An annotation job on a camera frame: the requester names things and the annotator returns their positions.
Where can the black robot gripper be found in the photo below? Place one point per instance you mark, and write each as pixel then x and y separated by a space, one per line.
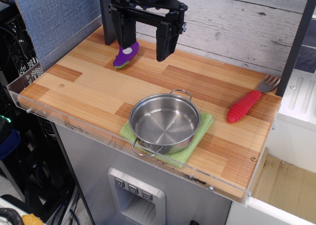
pixel 167 33

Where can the stainless steel pan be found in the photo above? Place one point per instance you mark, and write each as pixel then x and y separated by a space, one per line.
pixel 165 123

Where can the green cloth napkin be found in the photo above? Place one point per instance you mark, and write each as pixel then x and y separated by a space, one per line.
pixel 179 158

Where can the purple toy eggplant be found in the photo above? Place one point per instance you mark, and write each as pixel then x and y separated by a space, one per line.
pixel 125 55

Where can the blue fabric panel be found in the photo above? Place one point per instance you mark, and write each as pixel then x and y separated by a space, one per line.
pixel 57 26

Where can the black plastic crate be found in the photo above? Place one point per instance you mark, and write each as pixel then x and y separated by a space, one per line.
pixel 17 53

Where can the clear acrylic table guard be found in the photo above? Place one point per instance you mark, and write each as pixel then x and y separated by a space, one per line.
pixel 90 99

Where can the toy fridge water dispenser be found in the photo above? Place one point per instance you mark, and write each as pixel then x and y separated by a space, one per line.
pixel 138 202

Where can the white toy sink counter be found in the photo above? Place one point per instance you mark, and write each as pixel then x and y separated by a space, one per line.
pixel 292 137

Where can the black left vertical post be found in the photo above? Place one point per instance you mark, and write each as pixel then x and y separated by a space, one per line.
pixel 108 26

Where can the black vertical post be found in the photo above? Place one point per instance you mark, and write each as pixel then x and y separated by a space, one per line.
pixel 296 47
pixel 108 26

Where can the red handled fork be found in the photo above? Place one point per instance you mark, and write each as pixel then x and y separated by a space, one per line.
pixel 243 105

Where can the black right vertical post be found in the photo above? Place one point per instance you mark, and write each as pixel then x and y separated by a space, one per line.
pixel 296 47

